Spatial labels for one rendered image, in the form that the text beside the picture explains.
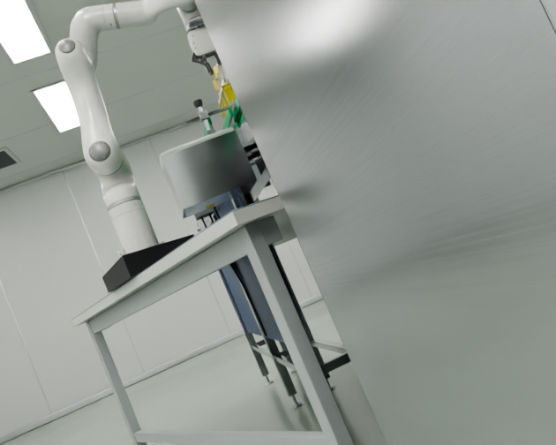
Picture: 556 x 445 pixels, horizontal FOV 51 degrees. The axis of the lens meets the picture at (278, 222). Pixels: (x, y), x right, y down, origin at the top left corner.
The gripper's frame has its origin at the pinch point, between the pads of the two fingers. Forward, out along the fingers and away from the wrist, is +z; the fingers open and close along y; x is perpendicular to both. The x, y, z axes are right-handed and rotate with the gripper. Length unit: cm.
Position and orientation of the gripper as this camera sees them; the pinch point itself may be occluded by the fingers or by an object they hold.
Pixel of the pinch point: (214, 67)
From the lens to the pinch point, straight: 222.6
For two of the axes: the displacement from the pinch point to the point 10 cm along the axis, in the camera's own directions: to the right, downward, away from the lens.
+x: 1.7, -1.5, -9.7
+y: -9.0, 3.7, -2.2
